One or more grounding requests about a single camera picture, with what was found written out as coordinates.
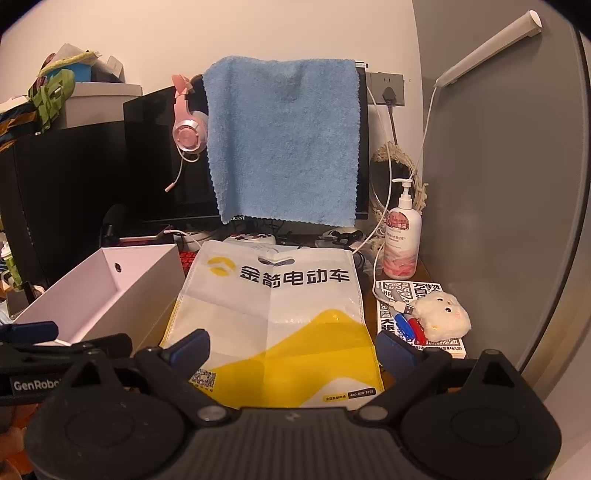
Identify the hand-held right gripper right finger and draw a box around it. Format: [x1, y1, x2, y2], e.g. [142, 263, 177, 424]
[358, 332, 532, 423]

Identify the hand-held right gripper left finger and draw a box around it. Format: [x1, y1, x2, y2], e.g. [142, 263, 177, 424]
[58, 329, 235, 426]

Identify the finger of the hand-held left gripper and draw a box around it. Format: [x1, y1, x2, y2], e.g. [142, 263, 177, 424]
[0, 333, 134, 370]
[0, 322, 60, 344]

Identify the white and yellow tote bag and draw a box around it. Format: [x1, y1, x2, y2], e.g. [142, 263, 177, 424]
[159, 239, 385, 409]

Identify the black and white printed book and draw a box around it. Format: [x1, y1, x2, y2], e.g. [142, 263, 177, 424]
[375, 278, 467, 360]

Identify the red pen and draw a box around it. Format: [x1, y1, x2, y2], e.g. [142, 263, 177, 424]
[406, 316, 428, 346]

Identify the cream plush toy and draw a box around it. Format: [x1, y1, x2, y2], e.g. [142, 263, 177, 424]
[412, 294, 472, 342]

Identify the red keyboard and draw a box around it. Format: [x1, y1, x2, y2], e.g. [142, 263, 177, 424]
[178, 249, 202, 278]

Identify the pink and white pump bottle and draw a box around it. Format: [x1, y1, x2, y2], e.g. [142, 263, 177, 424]
[383, 179, 423, 280]

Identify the black and white mouse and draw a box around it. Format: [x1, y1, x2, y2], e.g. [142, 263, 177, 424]
[322, 227, 365, 246]

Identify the white game controller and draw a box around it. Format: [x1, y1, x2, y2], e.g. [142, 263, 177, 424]
[224, 233, 277, 248]

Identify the black computer tower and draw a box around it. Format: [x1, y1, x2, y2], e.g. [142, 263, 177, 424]
[0, 122, 132, 287]

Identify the woven basket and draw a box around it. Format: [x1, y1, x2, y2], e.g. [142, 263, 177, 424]
[369, 142, 428, 222]

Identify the grey wardrobe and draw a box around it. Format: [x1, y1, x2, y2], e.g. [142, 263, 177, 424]
[412, 0, 591, 402]

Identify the black computer monitor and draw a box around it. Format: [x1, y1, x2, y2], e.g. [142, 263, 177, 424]
[123, 69, 371, 222]

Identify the pink headset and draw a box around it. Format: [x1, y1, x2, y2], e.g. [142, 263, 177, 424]
[165, 74, 209, 193]

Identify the blue towel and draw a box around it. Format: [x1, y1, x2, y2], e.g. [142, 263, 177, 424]
[202, 55, 362, 228]

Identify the white storage box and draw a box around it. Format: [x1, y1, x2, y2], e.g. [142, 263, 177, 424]
[46, 82, 143, 131]

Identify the white light bar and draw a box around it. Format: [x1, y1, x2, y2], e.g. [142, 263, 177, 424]
[435, 10, 542, 86]

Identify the grey connector cable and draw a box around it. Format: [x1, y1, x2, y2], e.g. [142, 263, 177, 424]
[373, 277, 413, 315]

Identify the white cable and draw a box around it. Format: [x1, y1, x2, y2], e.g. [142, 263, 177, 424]
[353, 82, 439, 278]

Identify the green cloth strap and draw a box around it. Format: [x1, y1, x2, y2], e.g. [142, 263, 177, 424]
[28, 68, 77, 132]

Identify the black plug with cable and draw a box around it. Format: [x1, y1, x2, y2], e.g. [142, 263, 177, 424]
[382, 87, 400, 145]

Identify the grey wall socket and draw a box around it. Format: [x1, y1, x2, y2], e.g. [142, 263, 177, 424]
[367, 71, 406, 107]

